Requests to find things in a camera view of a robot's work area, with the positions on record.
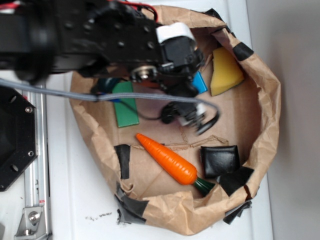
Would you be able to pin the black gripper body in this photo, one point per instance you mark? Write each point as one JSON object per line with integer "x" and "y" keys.
{"x": 182, "y": 60}

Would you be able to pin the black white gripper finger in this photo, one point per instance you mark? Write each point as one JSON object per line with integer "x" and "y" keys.
{"x": 172, "y": 31}
{"x": 188, "y": 114}

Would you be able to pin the blue wooden block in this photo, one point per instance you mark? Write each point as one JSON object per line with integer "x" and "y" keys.
{"x": 199, "y": 83}

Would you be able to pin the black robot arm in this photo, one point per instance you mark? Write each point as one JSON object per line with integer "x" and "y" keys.
{"x": 103, "y": 39}

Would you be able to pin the green wooden block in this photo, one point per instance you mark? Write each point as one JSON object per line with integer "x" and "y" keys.
{"x": 125, "y": 108}

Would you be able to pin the dark teal oval block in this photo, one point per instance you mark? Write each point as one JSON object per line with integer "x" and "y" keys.
{"x": 106, "y": 85}

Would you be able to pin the yellow sponge wedge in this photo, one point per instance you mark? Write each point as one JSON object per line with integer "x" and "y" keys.
{"x": 226, "y": 72}

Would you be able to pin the black square cushion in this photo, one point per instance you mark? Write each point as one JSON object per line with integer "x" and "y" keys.
{"x": 219, "y": 160}

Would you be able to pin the orange plastic carrot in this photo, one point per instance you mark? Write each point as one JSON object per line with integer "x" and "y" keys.
{"x": 175, "y": 165}

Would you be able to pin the brown paper bag tray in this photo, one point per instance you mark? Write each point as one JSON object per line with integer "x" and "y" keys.
{"x": 250, "y": 114}

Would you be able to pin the white tray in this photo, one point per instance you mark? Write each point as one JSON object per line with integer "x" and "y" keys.
{"x": 83, "y": 208}

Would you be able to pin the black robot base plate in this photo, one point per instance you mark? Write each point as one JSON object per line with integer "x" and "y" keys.
{"x": 17, "y": 136}

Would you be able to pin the metal corner bracket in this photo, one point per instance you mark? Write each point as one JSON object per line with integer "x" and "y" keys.
{"x": 32, "y": 225}

